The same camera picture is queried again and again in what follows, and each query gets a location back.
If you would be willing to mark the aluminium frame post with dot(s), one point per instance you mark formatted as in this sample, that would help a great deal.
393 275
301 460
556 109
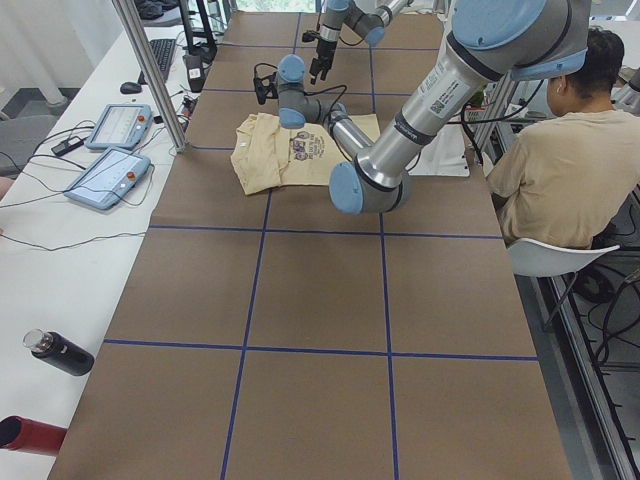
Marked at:
135 31

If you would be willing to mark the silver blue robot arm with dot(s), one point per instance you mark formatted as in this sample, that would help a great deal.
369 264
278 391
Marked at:
369 27
529 40

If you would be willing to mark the red bottle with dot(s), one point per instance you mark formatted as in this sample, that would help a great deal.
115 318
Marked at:
30 436

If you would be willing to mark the seated person in beige shirt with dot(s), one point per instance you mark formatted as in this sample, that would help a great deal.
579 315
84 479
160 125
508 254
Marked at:
563 179

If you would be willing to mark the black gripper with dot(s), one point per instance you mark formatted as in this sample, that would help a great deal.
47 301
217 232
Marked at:
274 86
325 50

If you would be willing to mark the teach pendant far from post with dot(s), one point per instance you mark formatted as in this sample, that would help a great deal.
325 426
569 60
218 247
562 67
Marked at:
108 179

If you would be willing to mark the black computer mouse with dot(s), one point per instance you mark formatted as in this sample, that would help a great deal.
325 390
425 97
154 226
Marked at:
130 88

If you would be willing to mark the white chair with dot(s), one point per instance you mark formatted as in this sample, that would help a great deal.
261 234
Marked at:
532 258

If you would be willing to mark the black water bottle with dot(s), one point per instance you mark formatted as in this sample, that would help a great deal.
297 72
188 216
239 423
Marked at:
56 350

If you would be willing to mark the black keyboard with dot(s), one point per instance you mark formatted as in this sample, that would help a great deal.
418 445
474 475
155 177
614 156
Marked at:
163 51

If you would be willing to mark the teach pendant near post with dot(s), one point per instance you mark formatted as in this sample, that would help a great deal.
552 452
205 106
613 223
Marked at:
120 125

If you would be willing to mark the cream long-sleeve printed shirt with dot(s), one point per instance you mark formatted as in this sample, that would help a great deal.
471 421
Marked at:
267 155

